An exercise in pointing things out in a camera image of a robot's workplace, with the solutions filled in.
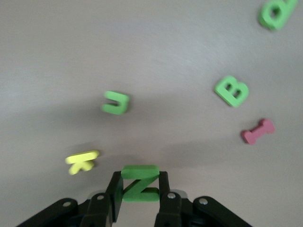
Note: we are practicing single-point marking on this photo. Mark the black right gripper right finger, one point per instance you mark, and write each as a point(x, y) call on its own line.
point(172, 210)

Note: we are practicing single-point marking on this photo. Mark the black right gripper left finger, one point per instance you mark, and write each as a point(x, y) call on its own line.
point(99, 210)

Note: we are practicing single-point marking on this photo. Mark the yellow foam letter K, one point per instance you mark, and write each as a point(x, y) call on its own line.
point(81, 158)

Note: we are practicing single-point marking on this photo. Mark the dark red foam letter I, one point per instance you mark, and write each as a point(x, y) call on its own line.
point(256, 132)

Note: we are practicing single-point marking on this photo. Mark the green foam letter B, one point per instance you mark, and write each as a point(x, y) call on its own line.
point(223, 91)

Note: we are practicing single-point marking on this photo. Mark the green foam lowercase letter d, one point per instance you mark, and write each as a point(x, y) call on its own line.
point(265, 16)

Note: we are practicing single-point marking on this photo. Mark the green foam letter Z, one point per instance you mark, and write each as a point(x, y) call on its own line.
point(139, 171)

